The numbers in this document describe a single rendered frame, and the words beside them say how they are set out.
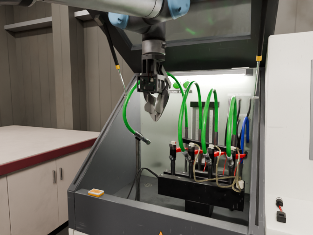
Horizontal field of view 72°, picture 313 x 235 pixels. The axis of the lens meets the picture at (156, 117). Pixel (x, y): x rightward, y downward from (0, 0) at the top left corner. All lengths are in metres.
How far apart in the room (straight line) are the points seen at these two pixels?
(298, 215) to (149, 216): 0.44
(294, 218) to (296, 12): 2.25
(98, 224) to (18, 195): 1.20
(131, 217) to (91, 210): 0.18
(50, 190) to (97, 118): 1.44
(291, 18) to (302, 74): 1.82
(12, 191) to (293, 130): 1.82
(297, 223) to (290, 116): 0.35
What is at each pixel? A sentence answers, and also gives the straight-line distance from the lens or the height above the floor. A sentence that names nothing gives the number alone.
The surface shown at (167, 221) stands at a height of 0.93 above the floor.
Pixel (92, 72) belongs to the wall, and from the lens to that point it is 3.35.
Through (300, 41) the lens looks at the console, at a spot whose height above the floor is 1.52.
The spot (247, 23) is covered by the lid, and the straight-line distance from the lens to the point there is 0.99.
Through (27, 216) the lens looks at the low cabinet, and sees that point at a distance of 2.14.
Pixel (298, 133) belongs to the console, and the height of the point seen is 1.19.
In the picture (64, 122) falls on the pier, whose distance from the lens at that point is 3.34.
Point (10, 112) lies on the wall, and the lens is 4.46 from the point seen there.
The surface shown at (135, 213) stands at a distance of 0.80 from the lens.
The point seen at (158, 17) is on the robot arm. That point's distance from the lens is 0.55.
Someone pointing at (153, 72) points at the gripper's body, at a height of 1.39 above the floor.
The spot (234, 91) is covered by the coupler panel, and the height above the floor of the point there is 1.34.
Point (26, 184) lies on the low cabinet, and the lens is 2.05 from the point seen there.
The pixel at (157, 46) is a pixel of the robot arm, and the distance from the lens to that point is 0.69.
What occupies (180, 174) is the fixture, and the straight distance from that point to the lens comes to 0.98.
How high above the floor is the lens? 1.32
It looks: 6 degrees down
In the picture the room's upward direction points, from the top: straight up
